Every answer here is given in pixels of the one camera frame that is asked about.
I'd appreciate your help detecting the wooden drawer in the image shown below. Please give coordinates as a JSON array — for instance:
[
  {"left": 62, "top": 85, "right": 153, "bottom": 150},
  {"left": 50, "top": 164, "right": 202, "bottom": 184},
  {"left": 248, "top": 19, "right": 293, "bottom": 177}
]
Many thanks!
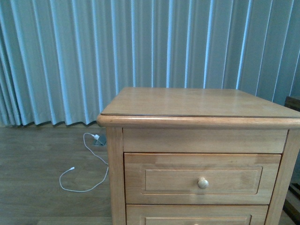
[
  {"left": 127, "top": 205, "right": 268, "bottom": 225},
  {"left": 124, "top": 153, "right": 281, "bottom": 205}
]

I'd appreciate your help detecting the light wooden nightstand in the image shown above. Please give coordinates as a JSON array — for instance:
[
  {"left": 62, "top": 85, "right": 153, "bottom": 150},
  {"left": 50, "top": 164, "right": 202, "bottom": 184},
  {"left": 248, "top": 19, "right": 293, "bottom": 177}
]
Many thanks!
[{"left": 97, "top": 87, "right": 288, "bottom": 225}]

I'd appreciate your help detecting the grey floor power socket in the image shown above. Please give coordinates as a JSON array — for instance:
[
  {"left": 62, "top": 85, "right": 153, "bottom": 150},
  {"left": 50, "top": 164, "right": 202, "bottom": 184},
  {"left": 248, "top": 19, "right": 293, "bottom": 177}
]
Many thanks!
[{"left": 93, "top": 135, "right": 106, "bottom": 146}]

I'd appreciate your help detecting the light blue pleated curtain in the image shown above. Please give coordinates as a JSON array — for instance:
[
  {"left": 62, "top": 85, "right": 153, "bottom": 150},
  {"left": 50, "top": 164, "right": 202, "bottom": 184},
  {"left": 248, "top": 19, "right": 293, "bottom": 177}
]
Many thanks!
[{"left": 0, "top": 0, "right": 300, "bottom": 126}]

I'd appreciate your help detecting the white cable on floor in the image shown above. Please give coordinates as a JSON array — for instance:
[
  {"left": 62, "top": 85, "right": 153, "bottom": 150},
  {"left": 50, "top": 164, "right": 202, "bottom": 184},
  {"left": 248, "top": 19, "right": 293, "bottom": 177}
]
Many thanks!
[{"left": 59, "top": 132, "right": 109, "bottom": 193}]

